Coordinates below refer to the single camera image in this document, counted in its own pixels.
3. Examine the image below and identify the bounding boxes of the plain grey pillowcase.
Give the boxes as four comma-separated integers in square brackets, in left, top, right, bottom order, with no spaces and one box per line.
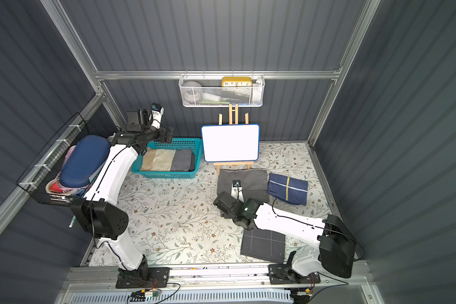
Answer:
[217,168,269,203]

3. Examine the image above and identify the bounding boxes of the black wire side basket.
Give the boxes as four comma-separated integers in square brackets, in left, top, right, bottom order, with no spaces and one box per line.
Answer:
[16,112,121,206]

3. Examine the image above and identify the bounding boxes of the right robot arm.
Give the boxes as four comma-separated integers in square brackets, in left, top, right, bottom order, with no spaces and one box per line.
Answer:
[213,192,357,284]

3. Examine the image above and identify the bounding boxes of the dark checked pillowcase front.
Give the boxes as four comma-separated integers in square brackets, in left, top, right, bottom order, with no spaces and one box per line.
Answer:
[240,229,286,263]

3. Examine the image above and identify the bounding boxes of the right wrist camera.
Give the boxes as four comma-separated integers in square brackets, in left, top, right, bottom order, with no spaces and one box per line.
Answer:
[231,180,244,203]

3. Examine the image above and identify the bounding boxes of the beige and grey pillowcase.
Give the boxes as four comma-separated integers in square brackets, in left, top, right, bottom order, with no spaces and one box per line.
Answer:
[139,148,195,172]

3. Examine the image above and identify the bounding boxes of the blue framed whiteboard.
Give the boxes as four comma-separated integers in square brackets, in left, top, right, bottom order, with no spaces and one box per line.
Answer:
[201,124,260,163]

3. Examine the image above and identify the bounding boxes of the white wire wall basket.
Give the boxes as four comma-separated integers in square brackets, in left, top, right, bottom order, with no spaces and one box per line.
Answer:
[179,75,265,108]

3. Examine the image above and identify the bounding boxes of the white tape roll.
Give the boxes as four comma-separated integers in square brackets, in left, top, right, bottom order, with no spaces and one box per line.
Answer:
[180,81,203,103]

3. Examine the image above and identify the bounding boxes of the yellow alarm clock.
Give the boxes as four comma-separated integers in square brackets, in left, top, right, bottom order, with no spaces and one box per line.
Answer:
[221,76,253,87]

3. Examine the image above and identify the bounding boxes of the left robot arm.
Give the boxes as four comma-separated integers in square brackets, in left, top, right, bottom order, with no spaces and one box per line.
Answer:
[70,103,174,287]

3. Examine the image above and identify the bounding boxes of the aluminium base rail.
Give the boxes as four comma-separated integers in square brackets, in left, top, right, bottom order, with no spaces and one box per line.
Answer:
[60,261,376,296]

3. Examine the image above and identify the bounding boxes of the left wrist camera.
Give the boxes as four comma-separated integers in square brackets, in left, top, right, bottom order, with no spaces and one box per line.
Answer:
[150,103,164,129]

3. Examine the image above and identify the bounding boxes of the navy yellow striped pillowcase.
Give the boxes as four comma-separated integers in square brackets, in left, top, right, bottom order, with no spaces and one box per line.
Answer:
[267,173,309,206]

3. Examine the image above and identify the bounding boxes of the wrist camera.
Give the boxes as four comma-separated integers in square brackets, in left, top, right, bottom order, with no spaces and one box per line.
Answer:
[150,103,164,129]
[231,180,244,203]

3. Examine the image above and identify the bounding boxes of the teal plastic laundry basket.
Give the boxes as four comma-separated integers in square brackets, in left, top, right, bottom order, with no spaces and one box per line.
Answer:
[132,138,203,179]

